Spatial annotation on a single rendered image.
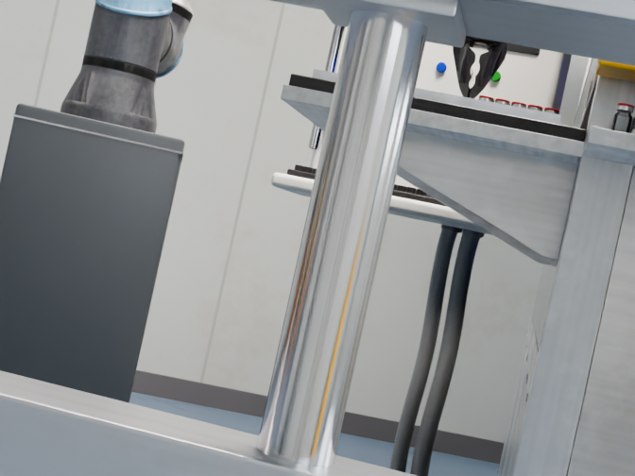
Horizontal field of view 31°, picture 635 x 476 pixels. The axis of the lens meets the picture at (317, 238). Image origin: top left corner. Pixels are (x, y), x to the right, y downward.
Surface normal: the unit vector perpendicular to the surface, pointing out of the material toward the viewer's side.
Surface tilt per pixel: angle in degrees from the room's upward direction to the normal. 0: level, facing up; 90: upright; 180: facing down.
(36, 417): 90
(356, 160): 90
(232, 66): 90
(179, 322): 90
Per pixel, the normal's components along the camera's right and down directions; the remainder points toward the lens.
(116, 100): 0.29, -0.25
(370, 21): -0.45, -0.10
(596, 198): -0.18, -0.04
